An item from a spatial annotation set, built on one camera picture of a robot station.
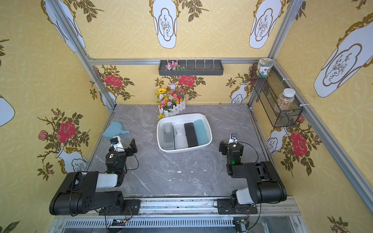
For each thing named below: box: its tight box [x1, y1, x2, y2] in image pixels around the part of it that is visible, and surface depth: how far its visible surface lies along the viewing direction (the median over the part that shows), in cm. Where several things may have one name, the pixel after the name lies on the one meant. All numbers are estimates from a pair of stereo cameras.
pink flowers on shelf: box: [165, 60, 186, 71], surface depth 89 cm
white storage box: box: [156, 113, 213, 154], surface depth 102 cm
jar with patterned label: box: [257, 57, 275, 79], surface depth 87 cm
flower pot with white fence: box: [154, 87, 186, 119], surface depth 106 cm
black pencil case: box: [184, 122, 199, 148], surface depth 102 cm
